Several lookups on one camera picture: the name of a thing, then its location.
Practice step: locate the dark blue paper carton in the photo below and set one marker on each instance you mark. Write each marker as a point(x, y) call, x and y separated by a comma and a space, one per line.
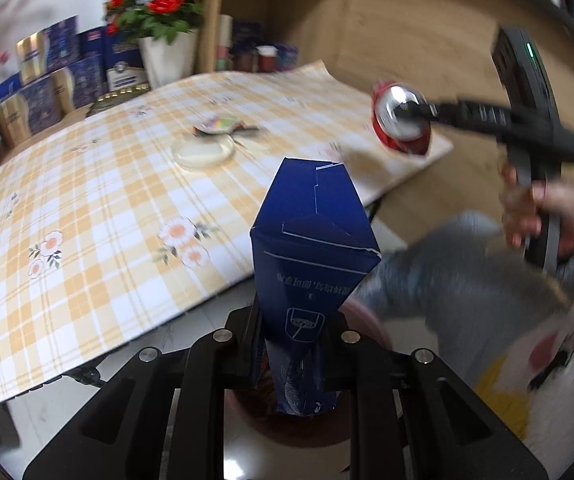
point(312, 240)

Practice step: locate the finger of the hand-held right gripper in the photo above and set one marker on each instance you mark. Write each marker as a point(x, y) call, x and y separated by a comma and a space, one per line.
point(467, 115)

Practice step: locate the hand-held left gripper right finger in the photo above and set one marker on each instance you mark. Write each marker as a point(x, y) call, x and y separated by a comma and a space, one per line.
point(334, 360)

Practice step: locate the clear glass dish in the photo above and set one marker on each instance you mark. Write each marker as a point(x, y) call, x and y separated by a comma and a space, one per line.
point(202, 155)

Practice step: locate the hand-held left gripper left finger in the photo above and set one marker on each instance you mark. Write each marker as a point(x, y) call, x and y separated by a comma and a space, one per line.
point(252, 355)

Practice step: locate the plain blue box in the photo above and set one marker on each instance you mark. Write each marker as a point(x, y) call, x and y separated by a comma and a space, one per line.
point(92, 44)

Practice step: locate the red cup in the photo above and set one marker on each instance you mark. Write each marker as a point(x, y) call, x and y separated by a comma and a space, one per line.
point(267, 64)

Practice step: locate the wooden shelf unit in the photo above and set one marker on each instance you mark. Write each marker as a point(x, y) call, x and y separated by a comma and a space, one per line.
point(207, 35)

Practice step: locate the dark blue moon print box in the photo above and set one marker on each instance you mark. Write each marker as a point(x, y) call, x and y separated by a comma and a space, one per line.
point(244, 35)

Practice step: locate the blue and white box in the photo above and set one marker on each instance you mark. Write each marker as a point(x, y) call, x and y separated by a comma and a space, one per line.
point(127, 72)

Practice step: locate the brown cup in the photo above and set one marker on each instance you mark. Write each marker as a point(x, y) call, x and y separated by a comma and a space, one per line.
point(248, 61)

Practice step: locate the red artificial rose bouquet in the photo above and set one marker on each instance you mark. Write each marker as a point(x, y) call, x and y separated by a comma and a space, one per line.
point(162, 5)

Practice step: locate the blue and gold gift box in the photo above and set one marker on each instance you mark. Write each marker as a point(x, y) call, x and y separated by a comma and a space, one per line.
point(79, 85)
point(27, 112)
point(49, 50)

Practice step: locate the white paper cup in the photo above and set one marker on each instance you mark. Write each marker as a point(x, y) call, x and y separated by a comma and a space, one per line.
point(267, 51)

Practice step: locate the person's right forearm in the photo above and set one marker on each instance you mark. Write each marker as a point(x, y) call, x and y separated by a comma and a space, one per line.
point(442, 270)

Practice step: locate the white printed fleece garment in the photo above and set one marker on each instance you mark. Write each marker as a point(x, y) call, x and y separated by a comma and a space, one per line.
point(557, 385)

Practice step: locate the crushed red can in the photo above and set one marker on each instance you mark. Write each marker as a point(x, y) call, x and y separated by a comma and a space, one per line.
point(397, 110)

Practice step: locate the gold blister tray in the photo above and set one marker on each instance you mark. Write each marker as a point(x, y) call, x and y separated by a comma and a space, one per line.
point(117, 97)

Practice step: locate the stack of pastel paper cups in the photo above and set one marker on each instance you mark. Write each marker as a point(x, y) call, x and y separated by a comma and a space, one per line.
point(224, 35)

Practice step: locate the white vase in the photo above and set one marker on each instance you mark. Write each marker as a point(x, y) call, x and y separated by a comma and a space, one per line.
point(167, 60)

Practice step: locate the black metal table frame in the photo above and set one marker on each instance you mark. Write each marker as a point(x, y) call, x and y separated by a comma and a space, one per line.
point(81, 376)

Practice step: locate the colourful candy wrapper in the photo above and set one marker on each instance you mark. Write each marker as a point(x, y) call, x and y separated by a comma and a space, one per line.
point(217, 124)

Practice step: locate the yellow checked floral tablecloth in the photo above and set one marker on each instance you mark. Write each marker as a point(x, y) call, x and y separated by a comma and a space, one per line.
point(117, 170)

